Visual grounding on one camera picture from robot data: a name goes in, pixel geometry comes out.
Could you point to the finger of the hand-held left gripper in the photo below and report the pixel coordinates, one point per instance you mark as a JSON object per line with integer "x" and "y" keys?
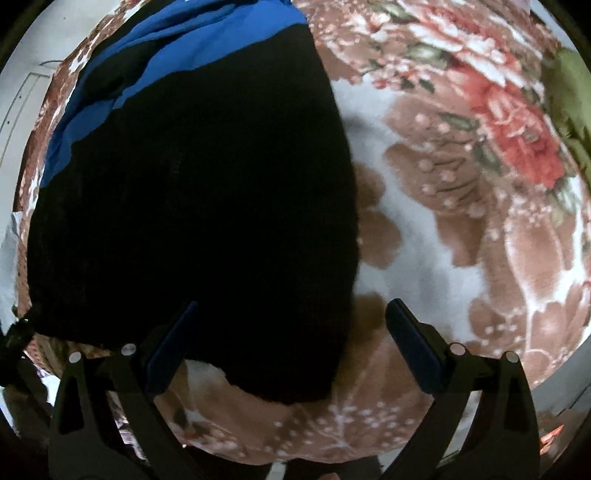
{"x": 16, "y": 334}

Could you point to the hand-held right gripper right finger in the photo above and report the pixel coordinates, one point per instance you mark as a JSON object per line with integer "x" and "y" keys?
{"x": 415, "y": 350}

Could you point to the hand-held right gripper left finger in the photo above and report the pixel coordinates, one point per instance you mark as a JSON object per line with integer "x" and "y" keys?
{"x": 168, "y": 350}

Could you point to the blue and black jacket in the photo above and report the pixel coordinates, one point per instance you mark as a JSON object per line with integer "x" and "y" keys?
{"x": 194, "y": 207}

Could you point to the brown floral blanket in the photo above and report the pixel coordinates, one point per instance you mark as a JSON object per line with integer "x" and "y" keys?
{"x": 438, "y": 230}

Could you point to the orange box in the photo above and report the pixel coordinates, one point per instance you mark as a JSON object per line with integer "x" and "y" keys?
{"x": 551, "y": 441}

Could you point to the white bed headboard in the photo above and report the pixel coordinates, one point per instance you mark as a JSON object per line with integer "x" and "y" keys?
{"x": 18, "y": 115}

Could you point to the folded green cloth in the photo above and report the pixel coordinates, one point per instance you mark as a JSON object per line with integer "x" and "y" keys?
{"x": 572, "y": 101}

